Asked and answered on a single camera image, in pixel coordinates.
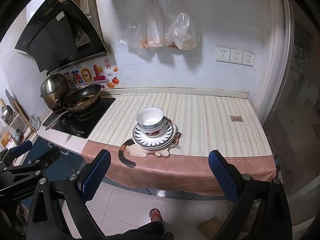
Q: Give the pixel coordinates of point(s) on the black range hood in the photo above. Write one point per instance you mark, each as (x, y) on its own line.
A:
(50, 37)

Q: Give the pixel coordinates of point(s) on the steel ladle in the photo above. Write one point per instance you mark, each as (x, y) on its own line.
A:
(7, 112)

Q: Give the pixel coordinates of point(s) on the red rose white bowl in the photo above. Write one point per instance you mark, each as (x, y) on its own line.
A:
(153, 133)

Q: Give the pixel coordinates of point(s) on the dark metal wok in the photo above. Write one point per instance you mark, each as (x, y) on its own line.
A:
(85, 97)

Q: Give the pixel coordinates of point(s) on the cardboard piece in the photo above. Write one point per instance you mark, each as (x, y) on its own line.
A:
(208, 226)

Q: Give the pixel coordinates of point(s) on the blue leaf pattern plate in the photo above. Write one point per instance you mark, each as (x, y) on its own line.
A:
(140, 137)

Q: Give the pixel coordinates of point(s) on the wooden storage rack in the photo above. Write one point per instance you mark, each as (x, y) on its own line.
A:
(17, 132)

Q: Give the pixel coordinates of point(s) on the clear plastic bag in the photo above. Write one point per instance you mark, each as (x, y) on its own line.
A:
(153, 30)
(183, 32)

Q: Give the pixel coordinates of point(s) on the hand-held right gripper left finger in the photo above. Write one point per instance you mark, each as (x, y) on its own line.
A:
(96, 175)

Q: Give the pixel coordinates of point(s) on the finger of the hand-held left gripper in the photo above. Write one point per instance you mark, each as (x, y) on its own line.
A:
(22, 147)
(50, 156)

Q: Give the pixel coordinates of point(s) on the patterned glass sliding door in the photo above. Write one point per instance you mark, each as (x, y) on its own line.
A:
(300, 105)

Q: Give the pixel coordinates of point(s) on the blue print white bowl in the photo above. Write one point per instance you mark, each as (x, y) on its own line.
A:
(148, 117)

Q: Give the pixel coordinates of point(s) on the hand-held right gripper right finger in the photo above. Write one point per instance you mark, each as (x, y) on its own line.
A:
(223, 172)

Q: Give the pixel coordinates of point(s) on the person's black trouser leg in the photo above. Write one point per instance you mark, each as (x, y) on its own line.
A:
(142, 231)

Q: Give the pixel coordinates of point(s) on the stainless steel pot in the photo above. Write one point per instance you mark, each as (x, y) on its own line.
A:
(53, 87)

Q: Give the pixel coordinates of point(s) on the colourful wall stickers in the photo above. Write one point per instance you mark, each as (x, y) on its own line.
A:
(95, 75)

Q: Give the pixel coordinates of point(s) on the pink floral white plate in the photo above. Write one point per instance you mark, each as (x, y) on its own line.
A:
(171, 139)

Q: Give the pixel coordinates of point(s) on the black rimmed white bowl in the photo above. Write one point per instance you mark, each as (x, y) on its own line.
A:
(161, 124)

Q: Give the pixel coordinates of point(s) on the red flip flop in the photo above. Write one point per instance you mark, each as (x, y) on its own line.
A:
(168, 236)

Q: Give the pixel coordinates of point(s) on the black glass gas stove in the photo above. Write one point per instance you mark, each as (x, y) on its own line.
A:
(82, 125)

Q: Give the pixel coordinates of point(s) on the foot in red sandal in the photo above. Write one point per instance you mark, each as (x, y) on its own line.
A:
(155, 216)

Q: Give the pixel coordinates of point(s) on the blue kitchen cabinet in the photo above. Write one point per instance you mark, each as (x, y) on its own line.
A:
(62, 160)

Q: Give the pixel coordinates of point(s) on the white wall outlet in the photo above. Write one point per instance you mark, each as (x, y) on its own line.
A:
(222, 54)
(236, 56)
(248, 59)

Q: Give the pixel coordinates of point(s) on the striped cat print tablecloth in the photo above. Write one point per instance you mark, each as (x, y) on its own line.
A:
(200, 117)

